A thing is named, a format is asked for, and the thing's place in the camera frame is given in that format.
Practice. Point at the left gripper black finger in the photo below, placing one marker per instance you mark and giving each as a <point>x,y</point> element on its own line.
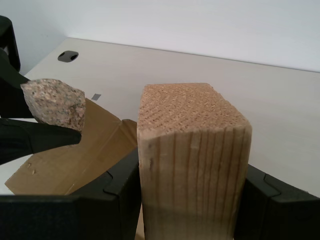
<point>30,137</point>

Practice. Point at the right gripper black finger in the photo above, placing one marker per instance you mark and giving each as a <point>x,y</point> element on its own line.
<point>75,217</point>
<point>280,217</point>

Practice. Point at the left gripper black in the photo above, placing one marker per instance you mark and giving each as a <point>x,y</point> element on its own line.
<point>7,37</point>

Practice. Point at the speckled pink granite rock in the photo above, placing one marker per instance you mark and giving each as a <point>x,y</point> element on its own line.
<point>55,102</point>

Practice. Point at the brown cardboard box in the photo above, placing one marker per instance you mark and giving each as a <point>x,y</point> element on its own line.
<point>75,160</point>

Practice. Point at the light wooden block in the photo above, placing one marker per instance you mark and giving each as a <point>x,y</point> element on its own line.
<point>195,162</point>

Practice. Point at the grey tape square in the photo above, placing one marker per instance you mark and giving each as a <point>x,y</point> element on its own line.
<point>96,97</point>

